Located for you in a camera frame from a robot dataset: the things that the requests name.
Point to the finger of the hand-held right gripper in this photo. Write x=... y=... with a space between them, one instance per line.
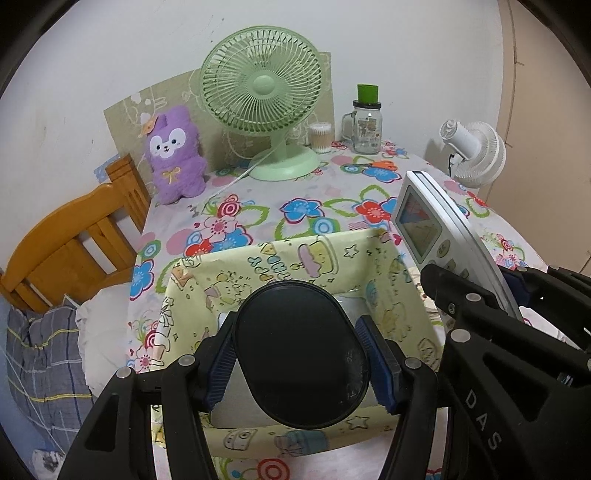
x=461 y=314
x=563 y=290

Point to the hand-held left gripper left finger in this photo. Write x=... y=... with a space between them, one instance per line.
x=219 y=365

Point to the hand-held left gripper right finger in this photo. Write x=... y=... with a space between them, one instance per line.
x=377 y=364

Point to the black oval case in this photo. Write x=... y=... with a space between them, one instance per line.
x=300 y=355

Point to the white remote control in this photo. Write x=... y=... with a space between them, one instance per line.
x=418 y=221

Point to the yellow printed storage box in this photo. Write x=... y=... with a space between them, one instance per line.
x=286 y=258

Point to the white cloth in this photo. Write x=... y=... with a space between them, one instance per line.
x=106 y=323

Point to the white clip fan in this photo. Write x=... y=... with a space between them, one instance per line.
x=485 y=152

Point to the orange scissors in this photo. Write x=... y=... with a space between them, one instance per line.
x=383 y=165

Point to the floral tablecloth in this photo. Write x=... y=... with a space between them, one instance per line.
x=300 y=207

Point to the beige wooden cabinet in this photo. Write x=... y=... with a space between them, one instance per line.
x=545 y=115

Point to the grey plaid bedding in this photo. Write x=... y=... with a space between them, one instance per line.
x=41 y=369

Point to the purple plush toy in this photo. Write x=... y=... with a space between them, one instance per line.
x=173 y=166

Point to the glass jar mug green lid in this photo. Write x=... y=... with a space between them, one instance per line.
x=367 y=131

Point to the blue bedsheet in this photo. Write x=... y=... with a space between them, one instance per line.
x=21 y=429

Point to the cotton swab jar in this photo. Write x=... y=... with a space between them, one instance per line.
x=319 y=138

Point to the green desk fan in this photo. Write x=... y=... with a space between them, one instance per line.
x=263 y=85

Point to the blue patterned wall sticker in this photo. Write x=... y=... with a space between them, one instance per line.
x=104 y=170

